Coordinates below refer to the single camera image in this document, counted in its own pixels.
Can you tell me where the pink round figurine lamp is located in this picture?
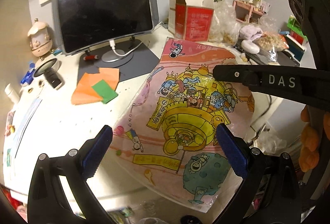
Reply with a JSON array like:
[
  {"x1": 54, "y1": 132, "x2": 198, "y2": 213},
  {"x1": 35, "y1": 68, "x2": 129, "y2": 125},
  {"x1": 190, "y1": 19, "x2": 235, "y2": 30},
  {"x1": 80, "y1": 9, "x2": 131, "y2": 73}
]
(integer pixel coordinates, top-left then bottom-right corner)
[{"x1": 27, "y1": 18, "x2": 55, "y2": 60}]

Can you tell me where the dark blue book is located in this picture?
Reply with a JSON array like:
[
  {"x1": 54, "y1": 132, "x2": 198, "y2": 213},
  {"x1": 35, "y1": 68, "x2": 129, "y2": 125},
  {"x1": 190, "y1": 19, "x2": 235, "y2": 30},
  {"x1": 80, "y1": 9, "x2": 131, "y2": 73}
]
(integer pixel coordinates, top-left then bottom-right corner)
[{"x1": 283, "y1": 35, "x2": 308, "y2": 60}]

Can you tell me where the pink storage rack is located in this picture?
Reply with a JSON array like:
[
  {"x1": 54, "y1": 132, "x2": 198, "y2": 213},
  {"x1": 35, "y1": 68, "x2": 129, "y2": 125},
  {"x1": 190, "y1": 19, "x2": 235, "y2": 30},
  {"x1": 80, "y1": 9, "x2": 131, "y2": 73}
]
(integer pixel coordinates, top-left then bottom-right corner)
[{"x1": 233, "y1": 0, "x2": 266, "y2": 25}]

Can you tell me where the small orange paper sheet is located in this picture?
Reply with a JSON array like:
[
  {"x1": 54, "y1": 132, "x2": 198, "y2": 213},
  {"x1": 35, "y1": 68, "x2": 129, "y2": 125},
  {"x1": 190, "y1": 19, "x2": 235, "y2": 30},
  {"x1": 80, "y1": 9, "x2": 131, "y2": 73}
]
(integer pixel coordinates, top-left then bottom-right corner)
[{"x1": 98, "y1": 67, "x2": 121, "y2": 85}]

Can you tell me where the green box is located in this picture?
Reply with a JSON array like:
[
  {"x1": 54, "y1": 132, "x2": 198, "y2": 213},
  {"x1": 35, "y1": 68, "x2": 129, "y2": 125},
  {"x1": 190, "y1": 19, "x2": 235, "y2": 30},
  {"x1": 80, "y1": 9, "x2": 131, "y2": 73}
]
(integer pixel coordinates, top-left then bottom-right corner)
[{"x1": 286, "y1": 16, "x2": 309, "y2": 44}]

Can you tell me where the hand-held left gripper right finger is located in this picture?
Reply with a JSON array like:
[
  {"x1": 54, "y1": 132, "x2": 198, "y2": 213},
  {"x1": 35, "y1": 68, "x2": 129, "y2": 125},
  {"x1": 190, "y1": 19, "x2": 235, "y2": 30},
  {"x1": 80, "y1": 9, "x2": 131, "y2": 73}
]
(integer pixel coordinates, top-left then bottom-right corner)
[{"x1": 215, "y1": 123, "x2": 302, "y2": 224}]

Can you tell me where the black desk mat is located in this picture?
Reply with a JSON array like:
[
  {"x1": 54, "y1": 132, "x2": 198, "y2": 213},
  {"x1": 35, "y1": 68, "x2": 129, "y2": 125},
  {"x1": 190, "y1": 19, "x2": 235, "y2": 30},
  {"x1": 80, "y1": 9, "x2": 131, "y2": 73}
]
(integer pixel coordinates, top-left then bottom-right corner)
[{"x1": 77, "y1": 38, "x2": 161, "y2": 85}]

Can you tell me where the crumpled clear wrapper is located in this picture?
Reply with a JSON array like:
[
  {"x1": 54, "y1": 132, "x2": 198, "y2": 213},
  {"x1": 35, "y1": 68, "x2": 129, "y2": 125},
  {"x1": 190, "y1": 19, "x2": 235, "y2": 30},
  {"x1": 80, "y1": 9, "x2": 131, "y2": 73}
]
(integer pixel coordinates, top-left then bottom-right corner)
[{"x1": 255, "y1": 123, "x2": 284, "y2": 153}]

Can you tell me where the white tube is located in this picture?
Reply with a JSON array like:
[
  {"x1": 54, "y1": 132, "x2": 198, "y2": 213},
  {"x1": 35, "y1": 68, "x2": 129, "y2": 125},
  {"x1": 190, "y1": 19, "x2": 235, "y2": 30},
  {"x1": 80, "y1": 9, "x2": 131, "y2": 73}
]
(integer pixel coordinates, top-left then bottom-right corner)
[{"x1": 4, "y1": 83, "x2": 20, "y2": 105}]

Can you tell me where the white paper sheet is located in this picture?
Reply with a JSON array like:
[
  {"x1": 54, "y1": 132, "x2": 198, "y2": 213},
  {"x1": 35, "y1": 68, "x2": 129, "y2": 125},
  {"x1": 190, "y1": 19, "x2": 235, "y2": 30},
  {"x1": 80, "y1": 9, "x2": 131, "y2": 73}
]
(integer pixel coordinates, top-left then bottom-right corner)
[{"x1": 10, "y1": 98, "x2": 43, "y2": 160}]

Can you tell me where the cartoon printed plastic bag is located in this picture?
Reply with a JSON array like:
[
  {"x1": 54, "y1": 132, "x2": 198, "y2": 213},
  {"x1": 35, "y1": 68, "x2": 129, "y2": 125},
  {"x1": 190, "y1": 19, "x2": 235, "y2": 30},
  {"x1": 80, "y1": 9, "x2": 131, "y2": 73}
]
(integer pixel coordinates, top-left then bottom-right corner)
[{"x1": 111, "y1": 38, "x2": 256, "y2": 214}]

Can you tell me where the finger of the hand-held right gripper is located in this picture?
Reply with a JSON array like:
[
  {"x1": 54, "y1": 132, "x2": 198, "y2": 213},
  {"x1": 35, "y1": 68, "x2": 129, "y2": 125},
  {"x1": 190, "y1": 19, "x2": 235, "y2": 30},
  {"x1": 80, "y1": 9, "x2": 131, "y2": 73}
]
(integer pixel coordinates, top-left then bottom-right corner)
[{"x1": 213, "y1": 64, "x2": 330, "y2": 111}]

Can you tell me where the round mirror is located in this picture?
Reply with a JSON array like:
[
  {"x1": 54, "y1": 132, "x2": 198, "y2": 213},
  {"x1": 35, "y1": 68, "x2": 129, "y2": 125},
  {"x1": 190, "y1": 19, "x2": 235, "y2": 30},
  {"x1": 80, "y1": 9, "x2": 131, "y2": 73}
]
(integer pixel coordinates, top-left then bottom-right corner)
[{"x1": 34, "y1": 58, "x2": 61, "y2": 78}]

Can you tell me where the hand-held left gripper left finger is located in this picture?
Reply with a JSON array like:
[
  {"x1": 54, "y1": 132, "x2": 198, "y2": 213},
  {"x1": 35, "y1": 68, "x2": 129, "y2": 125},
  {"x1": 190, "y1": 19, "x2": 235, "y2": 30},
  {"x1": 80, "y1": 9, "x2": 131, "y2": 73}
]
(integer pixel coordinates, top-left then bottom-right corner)
[{"x1": 27, "y1": 124, "x2": 114, "y2": 224}]

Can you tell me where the small black device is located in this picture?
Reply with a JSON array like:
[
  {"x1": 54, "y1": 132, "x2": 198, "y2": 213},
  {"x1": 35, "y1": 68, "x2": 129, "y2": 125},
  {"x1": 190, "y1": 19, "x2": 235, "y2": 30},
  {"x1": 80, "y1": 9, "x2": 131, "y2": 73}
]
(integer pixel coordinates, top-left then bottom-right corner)
[{"x1": 45, "y1": 69, "x2": 64, "y2": 89}]

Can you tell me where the person's right hand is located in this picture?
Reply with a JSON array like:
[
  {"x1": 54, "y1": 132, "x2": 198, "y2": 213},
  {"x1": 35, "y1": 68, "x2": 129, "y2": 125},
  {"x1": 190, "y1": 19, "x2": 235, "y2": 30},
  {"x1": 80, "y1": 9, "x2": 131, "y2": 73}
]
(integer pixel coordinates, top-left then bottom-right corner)
[{"x1": 299, "y1": 106, "x2": 324, "y2": 173}]

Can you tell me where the white round case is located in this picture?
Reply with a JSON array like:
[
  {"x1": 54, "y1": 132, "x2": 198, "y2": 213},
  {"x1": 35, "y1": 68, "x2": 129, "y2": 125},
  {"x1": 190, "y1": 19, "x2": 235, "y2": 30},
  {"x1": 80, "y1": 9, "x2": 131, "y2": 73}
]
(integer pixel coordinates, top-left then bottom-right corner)
[{"x1": 240, "y1": 39, "x2": 261, "y2": 55}]

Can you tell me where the red and white cardboard box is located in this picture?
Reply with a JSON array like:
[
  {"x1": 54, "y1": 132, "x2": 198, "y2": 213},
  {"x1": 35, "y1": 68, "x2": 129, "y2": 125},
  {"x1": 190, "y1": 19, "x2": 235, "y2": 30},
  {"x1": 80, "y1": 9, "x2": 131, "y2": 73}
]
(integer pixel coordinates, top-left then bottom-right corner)
[{"x1": 162, "y1": 0, "x2": 226, "y2": 43}]

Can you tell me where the purple cloth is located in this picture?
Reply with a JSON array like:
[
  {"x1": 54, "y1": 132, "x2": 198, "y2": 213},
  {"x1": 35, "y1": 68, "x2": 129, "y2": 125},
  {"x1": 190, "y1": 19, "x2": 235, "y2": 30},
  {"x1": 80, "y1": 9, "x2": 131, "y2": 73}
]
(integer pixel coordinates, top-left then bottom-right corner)
[{"x1": 238, "y1": 25, "x2": 264, "y2": 42}]

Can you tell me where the large orange paper sheet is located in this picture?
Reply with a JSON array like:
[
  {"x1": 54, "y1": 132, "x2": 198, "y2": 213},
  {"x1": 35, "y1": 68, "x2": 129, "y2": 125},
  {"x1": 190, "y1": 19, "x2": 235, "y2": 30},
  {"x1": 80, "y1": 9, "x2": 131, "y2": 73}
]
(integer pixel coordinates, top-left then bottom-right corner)
[{"x1": 71, "y1": 72, "x2": 104, "y2": 106}]

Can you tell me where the white charging cable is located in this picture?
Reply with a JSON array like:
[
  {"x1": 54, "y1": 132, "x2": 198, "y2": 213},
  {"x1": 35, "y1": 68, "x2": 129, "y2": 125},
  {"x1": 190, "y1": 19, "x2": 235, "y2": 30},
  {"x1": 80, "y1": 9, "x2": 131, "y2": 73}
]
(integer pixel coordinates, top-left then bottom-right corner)
[{"x1": 109, "y1": 40, "x2": 136, "y2": 57}]

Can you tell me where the orange bag of nuts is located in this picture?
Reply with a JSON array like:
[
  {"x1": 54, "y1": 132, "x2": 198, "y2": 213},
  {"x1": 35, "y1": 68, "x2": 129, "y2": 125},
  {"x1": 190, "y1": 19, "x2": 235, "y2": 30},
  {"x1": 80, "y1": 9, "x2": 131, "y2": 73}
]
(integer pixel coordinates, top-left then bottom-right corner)
[{"x1": 254, "y1": 31, "x2": 290, "y2": 62}]

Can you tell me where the green paper sheet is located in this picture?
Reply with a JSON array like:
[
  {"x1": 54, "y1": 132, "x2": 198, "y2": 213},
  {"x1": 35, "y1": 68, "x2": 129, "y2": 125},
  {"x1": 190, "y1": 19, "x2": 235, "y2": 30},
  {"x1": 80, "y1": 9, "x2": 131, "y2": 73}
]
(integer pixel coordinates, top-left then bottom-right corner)
[{"x1": 92, "y1": 79, "x2": 119, "y2": 105}]

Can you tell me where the silver tablet stand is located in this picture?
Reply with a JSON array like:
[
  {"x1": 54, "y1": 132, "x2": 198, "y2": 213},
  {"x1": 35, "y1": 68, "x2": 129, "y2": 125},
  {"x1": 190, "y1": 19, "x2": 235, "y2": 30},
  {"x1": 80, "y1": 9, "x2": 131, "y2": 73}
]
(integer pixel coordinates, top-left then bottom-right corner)
[{"x1": 101, "y1": 38, "x2": 143, "y2": 65}]

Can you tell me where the clear bag of snacks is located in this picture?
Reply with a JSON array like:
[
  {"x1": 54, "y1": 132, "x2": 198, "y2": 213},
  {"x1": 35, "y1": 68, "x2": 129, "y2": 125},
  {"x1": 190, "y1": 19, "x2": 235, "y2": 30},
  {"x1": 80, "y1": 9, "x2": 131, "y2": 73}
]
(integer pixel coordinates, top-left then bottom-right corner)
[{"x1": 208, "y1": 0, "x2": 241, "y2": 45}]

